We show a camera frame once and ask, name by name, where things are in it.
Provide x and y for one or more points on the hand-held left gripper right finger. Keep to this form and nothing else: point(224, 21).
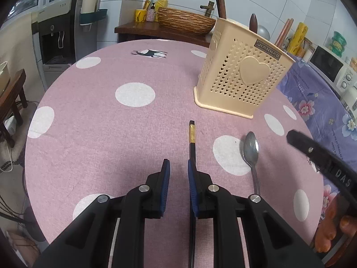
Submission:
point(192, 189)

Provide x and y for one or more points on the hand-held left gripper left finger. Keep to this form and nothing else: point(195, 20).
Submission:
point(166, 184)

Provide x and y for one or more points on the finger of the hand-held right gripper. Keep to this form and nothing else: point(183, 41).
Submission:
point(301, 143)

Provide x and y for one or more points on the black chopstick gold band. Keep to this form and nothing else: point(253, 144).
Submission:
point(192, 150)

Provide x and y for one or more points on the metal spoon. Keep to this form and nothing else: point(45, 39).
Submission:
point(250, 148)

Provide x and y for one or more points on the beige perforated utensil holder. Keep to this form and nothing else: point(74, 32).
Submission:
point(237, 89)

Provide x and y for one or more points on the person's right hand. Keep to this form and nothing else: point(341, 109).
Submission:
point(332, 223)

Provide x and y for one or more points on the purple floral cloth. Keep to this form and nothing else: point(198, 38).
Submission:
point(320, 109)

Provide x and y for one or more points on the pink polka dot tablecloth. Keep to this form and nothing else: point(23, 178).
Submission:
point(111, 145)

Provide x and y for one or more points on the white microwave oven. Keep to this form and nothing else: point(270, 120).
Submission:
point(326, 64)

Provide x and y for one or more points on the small white cup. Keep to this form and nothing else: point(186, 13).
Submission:
point(347, 60)

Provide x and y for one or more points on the orange yellow cup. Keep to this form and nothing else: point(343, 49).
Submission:
point(353, 63)

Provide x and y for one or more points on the yellow wrapped roll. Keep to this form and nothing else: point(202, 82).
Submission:
point(298, 37)

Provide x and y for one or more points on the reddish wooden chopstick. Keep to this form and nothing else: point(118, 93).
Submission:
point(282, 33)
point(287, 35)

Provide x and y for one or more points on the grey metal ladle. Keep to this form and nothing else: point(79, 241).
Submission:
point(263, 32)

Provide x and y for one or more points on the dark wooden washstand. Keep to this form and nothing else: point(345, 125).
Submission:
point(134, 29)

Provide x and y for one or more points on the woven wash basin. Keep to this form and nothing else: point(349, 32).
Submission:
point(184, 22)

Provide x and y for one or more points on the brass faucet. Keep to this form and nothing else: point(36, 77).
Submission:
point(208, 7)

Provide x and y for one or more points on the plain black chopstick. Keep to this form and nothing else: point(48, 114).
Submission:
point(216, 0)

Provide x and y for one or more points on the small pink bottle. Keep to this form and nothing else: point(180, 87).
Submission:
point(151, 14)

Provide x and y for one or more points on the dark wooden stool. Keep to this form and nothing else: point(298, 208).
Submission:
point(14, 95)

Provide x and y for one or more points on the yellow soap pump bottle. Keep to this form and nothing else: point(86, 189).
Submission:
point(161, 4)

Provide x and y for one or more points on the white water dispenser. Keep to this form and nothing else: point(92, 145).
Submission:
point(55, 33)

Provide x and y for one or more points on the white round appliance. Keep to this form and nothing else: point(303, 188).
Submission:
point(4, 75)

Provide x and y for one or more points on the blue wall cup holder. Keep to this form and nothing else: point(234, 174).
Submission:
point(94, 16)

